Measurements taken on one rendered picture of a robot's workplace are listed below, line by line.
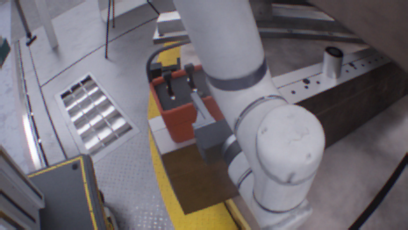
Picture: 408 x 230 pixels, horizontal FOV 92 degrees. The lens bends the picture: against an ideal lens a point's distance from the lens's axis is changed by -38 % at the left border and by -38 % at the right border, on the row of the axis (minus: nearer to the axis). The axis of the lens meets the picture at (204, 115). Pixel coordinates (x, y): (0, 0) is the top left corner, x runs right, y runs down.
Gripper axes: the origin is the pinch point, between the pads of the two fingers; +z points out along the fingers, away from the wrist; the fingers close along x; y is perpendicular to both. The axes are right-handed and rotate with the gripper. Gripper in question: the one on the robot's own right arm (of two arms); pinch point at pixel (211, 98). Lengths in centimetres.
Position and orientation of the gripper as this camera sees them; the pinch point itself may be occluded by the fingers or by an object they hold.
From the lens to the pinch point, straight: 61.2
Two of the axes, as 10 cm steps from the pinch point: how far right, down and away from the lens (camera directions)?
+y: -1.0, -7.1, -7.0
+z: -3.7, -6.2, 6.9
